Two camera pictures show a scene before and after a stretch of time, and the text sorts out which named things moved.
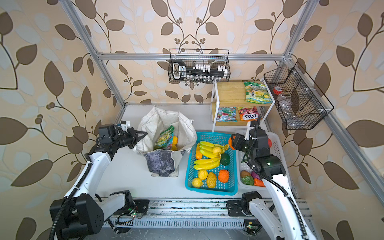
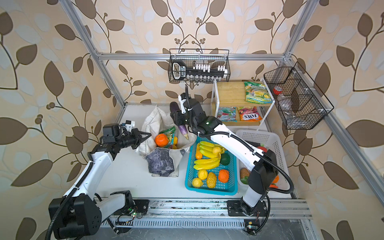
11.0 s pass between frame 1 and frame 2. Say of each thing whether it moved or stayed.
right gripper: moved
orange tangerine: stayed
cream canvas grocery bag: stayed
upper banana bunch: stayed
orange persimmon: moved
